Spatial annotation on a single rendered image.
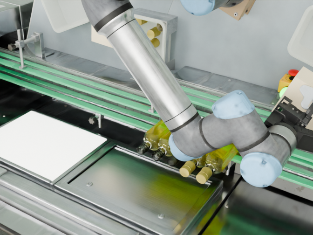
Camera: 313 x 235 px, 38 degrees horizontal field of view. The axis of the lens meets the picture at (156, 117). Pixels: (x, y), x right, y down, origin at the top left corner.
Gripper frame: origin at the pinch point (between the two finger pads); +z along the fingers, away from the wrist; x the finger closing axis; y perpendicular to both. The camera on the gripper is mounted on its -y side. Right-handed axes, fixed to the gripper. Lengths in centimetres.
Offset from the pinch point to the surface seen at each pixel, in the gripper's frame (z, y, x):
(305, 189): 22.3, -14.9, 38.4
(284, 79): 29.7, 11.6, 12.2
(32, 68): 16, 100, 65
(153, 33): 29, 60, 25
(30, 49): 29, 112, 67
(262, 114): 18.9, 10.4, 21.4
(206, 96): 19.4, 29.6, 28.3
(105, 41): 27, 77, 40
